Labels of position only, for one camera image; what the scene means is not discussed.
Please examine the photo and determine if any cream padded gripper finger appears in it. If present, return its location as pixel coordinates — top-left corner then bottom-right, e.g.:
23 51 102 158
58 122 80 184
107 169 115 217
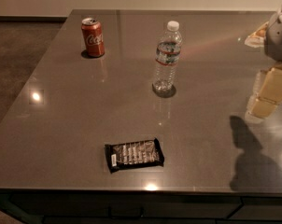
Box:
246 63 282 119

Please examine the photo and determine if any clear plastic water bottle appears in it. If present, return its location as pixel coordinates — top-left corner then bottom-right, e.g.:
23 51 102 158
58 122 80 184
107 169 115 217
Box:
152 21 182 96

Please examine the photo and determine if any dark right cabinet drawer front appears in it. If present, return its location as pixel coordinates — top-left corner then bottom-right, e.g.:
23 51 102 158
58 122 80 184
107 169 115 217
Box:
230 197 282 221

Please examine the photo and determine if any dark cabinet drawer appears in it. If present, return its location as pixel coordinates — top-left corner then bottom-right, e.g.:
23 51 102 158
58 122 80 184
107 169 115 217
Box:
230 197 282 221
10 193 240 218

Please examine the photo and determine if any black snack wrapper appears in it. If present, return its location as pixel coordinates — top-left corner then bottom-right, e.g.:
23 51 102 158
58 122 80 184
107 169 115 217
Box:
105 138 164 173

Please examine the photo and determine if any red cola can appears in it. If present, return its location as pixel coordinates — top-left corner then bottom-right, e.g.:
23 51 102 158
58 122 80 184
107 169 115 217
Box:
81 18 105 57

